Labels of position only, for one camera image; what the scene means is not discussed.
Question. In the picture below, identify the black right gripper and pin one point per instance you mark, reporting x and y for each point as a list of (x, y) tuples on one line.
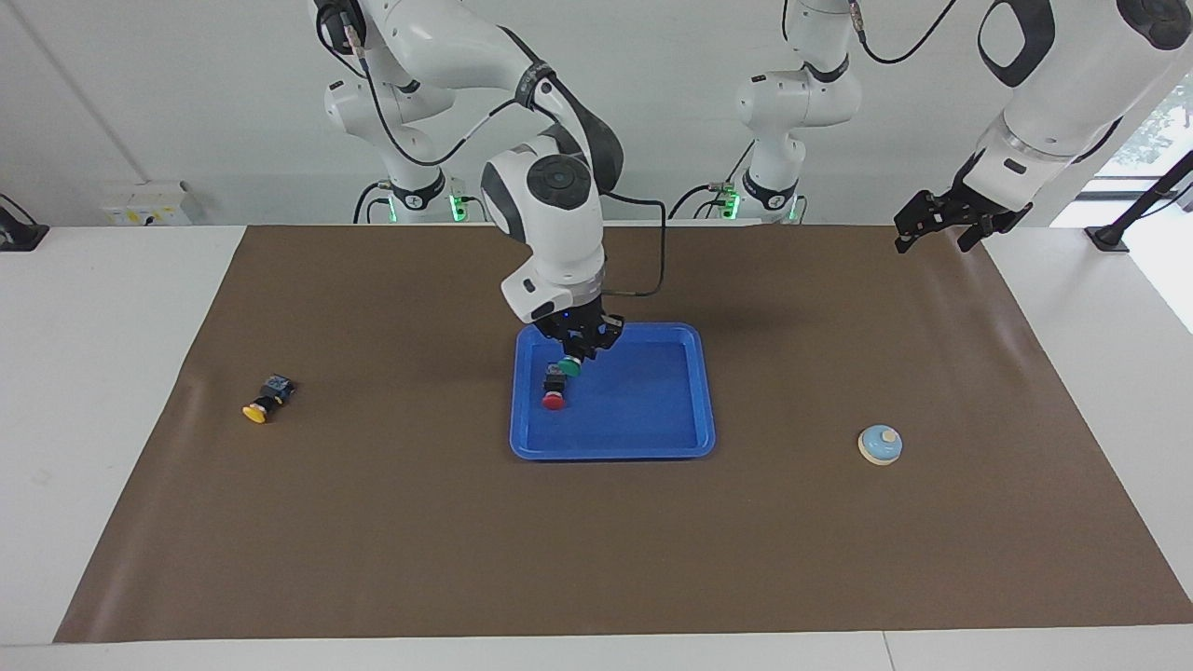
[(578, 326)]

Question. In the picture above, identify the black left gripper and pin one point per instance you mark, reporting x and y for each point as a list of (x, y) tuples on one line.
[(969, 205)]

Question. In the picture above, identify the green push button switch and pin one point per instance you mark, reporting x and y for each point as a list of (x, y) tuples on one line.
[(569, 367)]

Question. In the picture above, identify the red push button switch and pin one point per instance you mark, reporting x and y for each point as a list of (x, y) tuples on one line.
[(554, 401)]

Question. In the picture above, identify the yellow push button switch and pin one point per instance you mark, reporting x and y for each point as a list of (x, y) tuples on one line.
[(259, 410)]

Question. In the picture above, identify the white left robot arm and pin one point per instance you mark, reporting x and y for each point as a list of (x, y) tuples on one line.
[(1072, 93)]

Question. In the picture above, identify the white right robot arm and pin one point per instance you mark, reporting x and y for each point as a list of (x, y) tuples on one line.
[(559, 233)]

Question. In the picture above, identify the blue plastic tray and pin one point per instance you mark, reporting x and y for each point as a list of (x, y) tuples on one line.
[(643, 410)]

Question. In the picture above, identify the light blue service bell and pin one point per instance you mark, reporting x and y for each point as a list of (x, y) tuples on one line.
[(879, 447)]

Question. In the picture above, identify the black stand with pole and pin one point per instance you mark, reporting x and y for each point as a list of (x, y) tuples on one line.
[(1139, 205)]

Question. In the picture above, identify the bright window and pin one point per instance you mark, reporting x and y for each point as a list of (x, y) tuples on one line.
[(1165, 121)]

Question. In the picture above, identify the brown table mat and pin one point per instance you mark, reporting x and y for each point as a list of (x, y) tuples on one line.
[(373, 540)]

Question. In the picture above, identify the black stand base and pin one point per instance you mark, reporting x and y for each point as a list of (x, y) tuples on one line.
[(20, 235)]

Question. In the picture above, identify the white wall socket box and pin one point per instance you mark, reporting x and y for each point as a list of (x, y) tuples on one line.
[(147, 203)]

